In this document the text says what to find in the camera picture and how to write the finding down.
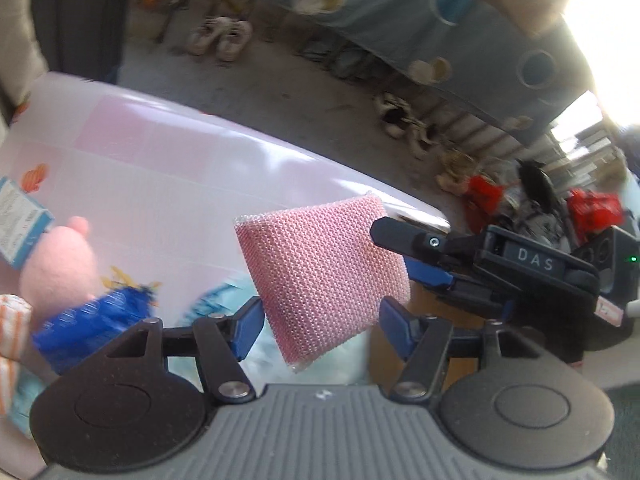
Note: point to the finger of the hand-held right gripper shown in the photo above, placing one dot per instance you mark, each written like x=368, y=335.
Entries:
x=430, y=272
x=400, y=235

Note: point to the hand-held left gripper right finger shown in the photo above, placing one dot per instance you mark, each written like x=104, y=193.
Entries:
x=397, y=327

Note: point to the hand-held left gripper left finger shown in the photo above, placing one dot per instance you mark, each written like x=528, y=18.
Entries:
x=248, y=327

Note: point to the pink mesh sponge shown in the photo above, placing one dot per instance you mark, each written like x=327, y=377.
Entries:
x=320, y=275

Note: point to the blue plastic packet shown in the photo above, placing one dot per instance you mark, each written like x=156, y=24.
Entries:
x=85, y=327

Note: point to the pink plush toy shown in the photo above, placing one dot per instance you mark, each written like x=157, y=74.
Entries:
x=60, y=270

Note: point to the orange striped soft doll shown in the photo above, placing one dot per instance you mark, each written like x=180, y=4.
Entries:
x=12, y=325

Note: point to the white and blue box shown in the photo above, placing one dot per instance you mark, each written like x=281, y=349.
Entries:
x=20, y=220

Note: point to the white plastic bag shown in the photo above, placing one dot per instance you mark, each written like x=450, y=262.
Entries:
x=272, y=372

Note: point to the beige shoe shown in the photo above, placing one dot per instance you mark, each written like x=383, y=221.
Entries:
x=455, y=172

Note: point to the red plastic bag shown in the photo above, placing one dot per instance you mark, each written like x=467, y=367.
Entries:
x=595, y=210
x=482, y=195

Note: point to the black bicycle saddle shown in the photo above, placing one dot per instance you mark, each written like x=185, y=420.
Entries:
x=537, y=180

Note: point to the dark slipper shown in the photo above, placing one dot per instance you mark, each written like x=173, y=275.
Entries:
x=395, y=112

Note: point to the blue circle-print blanket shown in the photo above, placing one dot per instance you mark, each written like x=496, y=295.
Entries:
x=380, y=5

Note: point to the dark cabinet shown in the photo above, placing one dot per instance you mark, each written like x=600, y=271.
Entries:
x=85, y=10

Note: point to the white padded panel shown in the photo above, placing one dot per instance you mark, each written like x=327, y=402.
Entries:
x=20, y=25

